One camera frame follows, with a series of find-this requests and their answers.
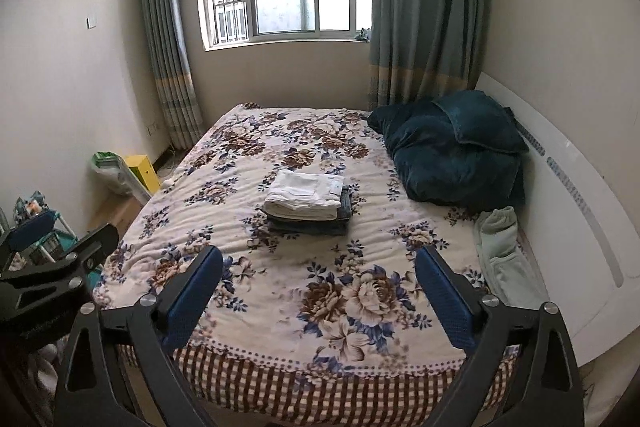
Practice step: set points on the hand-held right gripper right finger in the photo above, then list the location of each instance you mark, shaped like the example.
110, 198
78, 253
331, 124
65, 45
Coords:
445, 297

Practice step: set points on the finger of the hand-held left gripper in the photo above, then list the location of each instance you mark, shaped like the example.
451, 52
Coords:
97, 242
32, 232

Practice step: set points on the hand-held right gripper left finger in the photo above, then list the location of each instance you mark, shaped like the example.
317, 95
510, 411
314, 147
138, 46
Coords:
192, 297

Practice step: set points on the white pants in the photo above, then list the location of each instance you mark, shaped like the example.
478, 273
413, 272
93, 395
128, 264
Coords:
300, 194

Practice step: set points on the teal storage cart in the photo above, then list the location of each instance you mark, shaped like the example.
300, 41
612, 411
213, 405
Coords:
62, 237

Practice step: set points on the plastic bag with green contents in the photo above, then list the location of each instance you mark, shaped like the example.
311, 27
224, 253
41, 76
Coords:
107, 172

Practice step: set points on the light green cloth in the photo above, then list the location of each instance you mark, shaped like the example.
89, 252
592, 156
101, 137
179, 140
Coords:
500, 252

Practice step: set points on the yellow box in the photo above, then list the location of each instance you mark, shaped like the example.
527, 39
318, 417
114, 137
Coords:
140, 167

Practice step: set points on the floral blanket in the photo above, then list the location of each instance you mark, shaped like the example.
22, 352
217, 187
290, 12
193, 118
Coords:
310, 277

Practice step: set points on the white headboard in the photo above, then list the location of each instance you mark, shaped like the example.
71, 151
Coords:
565, 257

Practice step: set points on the dark teal quilt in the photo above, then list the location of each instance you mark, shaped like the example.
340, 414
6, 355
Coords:
440, 167

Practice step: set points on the folded blue jeans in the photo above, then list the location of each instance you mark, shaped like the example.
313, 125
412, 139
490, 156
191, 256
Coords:
310, 228

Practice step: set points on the dark teal pillow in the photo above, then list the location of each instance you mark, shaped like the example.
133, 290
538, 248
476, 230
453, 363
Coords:
480, 117

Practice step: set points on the teal striped curtain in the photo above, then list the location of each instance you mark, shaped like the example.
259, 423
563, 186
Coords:
170, 57
425, 7

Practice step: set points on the wall socket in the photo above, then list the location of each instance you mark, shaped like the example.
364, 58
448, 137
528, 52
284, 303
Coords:
153, 127

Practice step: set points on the white wall switch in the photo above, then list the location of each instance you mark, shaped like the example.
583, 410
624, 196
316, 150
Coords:
91, 22

